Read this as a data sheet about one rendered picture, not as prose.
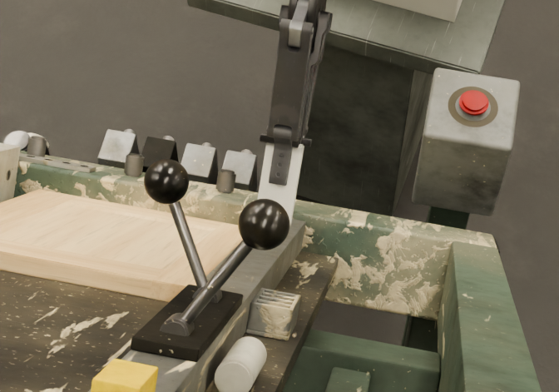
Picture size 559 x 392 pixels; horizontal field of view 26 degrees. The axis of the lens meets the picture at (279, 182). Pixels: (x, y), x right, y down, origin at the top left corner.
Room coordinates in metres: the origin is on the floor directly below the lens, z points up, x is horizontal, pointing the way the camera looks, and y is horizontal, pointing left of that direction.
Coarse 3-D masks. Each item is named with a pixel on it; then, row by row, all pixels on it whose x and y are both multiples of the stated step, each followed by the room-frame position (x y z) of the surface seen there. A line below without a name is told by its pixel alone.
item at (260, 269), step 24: (288, 240) 0.70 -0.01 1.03; (240, 264) 0.58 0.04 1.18; (264, 264) 0.59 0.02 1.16; (288, 264) 0.68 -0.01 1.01; (240, 288) 0.51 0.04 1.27; (240, 312) 0.47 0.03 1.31; (216, 336) 0.40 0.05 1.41; (240, 336) 0.46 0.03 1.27; (144, 360) 0.34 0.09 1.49; (168, 360) 0.35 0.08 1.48; (216, 360) 0.39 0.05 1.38; (168, 384) 0.31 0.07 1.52; (192, 384) 0.33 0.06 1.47
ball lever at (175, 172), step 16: (160, 160) 0.55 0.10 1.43; (144, 176) 0.54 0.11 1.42; (160, 176) 0.53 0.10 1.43; (176, 176) 0.53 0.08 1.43; (160, 192) 0.52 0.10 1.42; (176, 192) 0.52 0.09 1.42; (176, 208) 0.52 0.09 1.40; (176, 224) 0.51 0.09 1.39; (192, 240) 0.50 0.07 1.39; (192, 256) 0.49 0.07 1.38; (192, 272) 0.48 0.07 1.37
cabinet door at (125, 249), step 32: (32, 192) 0.83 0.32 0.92; (0, 224) 0.68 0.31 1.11; (32, 224) 0.70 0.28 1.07; (64, 224) 0.71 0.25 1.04; (96, 224) 0.73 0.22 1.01; (128, 224) 0.75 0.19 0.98; (160, 224) 0.76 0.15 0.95; (192, 224) 0.77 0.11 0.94; (224, 224) 0.79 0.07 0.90; (0, 256) 0.58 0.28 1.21; (32, 256) 0.58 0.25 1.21; (64, 256) 0.59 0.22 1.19; (96, 256) 0.61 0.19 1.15; (128, 256) 0.62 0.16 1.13; (160, 256) 0.63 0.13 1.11; (224, 256) 0.66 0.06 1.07; (96, 288) 0.55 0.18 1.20; (128, 288) 0.55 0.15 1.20; (160, 288) 0.55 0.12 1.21
